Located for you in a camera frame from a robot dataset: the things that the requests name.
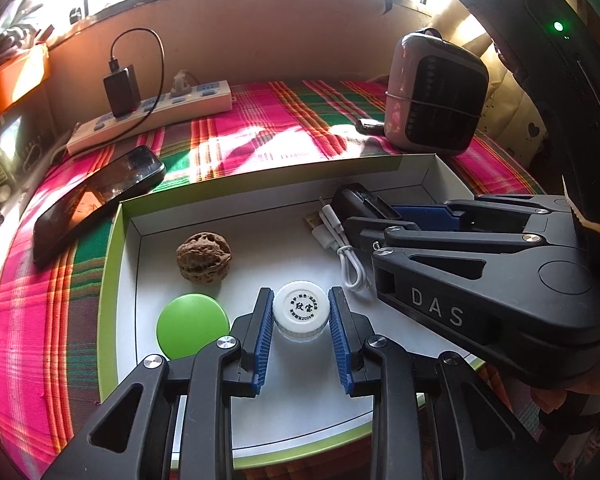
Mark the brown walnut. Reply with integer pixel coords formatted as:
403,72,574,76
175,232,232,287

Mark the green domed white container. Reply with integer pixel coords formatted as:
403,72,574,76
155,292,231,362

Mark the white usb cable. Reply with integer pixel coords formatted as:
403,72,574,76
304,196,375,292

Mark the black charger adapter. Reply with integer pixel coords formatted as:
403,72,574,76
103,65,142,119

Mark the black cylindrical device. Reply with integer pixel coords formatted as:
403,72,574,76
329,183,417,242

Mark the grey portable heater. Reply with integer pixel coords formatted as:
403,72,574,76
383,28,490,156

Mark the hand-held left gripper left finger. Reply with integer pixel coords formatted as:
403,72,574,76
42,287,276,480

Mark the green and white cardboard box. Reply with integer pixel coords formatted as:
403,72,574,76
97,153,482,463

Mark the black smartphone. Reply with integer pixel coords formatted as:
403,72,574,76
32,145,167,269

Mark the black charger cable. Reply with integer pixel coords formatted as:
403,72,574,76
109,28,167,143

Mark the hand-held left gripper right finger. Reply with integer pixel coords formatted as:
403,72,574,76
327,286,563,480

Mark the cream heart print curtain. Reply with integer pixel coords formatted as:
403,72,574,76
445,0,566,171

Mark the white power strip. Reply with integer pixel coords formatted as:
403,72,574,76
66,78,234,157

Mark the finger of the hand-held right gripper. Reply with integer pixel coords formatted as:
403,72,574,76
345,215,548,263
389,194,576,233

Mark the person's right hand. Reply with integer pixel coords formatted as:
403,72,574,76
527,382,600,436

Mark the white jar with printed lid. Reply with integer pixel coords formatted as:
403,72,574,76
272,281,331,342

